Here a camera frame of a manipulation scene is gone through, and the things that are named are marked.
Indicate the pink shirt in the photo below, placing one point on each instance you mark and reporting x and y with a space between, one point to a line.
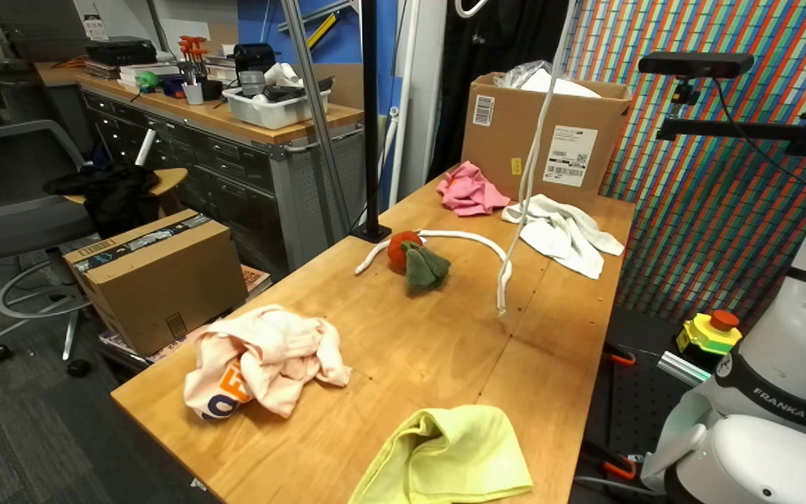
472 187

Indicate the white towel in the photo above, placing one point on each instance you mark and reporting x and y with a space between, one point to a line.
560 234

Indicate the peach shirt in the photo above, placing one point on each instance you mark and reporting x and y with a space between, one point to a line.
265 360

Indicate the yellow-green towel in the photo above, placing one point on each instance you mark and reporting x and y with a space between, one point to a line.
450 458

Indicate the red cloth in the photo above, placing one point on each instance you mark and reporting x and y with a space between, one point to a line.
398 249

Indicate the dark green cloth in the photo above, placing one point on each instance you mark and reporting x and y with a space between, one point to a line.
424 266

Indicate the black pole with base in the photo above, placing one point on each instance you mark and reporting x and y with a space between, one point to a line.
371 122

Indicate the flat reddish cardboard box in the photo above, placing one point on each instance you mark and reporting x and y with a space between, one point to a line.
257 278

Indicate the cardboard box with white label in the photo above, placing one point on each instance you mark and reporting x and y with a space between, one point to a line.
517 141

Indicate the silver metal pole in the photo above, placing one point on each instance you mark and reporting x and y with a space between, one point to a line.
315 113

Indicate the white plastic bin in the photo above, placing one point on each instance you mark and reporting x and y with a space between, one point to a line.
273 109

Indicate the wooden-top workbench with drawers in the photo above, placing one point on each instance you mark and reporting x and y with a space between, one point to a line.
224 157

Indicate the white plastic bag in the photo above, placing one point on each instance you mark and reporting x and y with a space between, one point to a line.
560 81

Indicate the orange black clamp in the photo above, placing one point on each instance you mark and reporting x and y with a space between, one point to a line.
620 357
615 466

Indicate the round wooden stool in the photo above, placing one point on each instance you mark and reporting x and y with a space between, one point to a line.
170 179

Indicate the cardboard box with black tape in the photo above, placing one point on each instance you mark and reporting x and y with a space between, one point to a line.
154 284

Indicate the black cloth on stool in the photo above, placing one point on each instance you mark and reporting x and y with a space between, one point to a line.
112 197

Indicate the yellow red emergency stop button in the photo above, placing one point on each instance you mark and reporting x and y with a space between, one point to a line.
709 334

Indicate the black case on workbench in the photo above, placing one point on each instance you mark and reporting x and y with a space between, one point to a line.
121 50

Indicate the black boom bar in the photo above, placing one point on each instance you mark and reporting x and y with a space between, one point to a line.
749 129

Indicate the grey office chair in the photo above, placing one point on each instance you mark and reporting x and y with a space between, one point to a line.
12 220

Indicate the black camera on boom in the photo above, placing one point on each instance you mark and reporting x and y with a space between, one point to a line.
699 63

